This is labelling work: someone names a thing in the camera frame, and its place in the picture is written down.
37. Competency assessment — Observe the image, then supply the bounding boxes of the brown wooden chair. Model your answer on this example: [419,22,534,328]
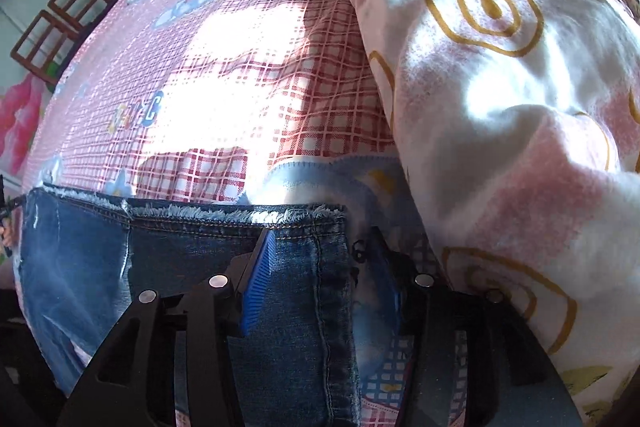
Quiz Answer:
[10,0,115,87]

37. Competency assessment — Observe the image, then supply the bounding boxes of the pink plaid cartoon bedsheet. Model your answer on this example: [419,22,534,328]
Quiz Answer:
[25,0,426,426]

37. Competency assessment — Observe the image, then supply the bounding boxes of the blue denim jeans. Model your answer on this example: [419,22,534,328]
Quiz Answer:
[15,185,361,426]

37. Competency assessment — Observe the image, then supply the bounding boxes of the floral swirl quilt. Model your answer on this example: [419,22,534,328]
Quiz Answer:
[349,0,639,426]

